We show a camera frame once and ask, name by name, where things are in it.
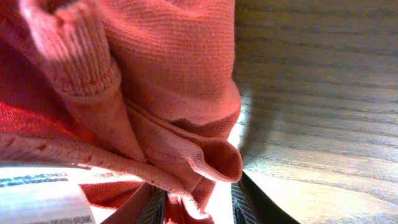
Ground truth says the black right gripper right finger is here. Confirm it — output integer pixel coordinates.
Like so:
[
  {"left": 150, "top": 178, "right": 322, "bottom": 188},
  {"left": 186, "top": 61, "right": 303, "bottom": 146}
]
[{"left": 231, "top": 172, "right": 299, "bottom": 224}]

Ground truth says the orange red t-shirt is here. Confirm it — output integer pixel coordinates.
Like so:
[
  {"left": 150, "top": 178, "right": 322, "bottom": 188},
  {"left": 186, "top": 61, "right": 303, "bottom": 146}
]
[{"left": 1, "top": 0, "right": 243, "bottom": 223}]

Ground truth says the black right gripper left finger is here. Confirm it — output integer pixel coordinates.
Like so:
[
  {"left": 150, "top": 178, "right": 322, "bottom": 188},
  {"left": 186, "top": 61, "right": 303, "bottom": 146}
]
[{"left": 136, "top": 189, "right": 166, "bottom": 224}]

